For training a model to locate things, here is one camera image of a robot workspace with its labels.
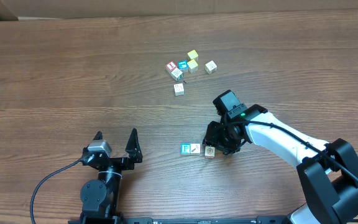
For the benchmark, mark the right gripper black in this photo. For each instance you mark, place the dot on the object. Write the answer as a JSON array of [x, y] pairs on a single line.
[[215, 143]]

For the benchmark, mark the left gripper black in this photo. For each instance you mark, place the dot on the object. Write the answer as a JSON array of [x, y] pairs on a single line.
[[117, 162]]

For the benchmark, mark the white block teal side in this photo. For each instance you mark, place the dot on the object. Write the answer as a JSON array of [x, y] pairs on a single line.
[[209, 152]]

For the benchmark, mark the white block hammer picture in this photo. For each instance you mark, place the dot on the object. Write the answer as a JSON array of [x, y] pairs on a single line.
[[195, 149]]

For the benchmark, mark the blue letter P block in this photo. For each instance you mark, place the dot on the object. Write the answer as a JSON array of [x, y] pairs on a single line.
[[185, 149]]

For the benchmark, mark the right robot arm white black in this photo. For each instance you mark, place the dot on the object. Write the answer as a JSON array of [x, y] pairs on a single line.
[[328, 171]]

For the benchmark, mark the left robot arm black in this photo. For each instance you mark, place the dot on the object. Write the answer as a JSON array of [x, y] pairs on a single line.
[[100, 196]]

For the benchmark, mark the white block red M side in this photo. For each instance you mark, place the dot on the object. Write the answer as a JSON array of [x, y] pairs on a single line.
[[179, 89]]

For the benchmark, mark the white block green side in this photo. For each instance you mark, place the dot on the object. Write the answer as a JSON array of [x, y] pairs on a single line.
[[177, 74]]

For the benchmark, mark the white block yellow side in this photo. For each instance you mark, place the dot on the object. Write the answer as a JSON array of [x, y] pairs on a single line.
[[210, 67]]

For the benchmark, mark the yellow block near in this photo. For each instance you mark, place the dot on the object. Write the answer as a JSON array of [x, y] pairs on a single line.
[[192, 66]]

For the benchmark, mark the red letter I block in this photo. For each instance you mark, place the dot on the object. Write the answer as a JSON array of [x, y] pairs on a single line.
[[170, 66]]

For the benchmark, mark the yellow block far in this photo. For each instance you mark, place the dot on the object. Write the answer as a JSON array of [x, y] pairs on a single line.
[[192, 55]]

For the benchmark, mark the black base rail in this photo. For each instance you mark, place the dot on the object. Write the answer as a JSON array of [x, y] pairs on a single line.
[[147, 220]]

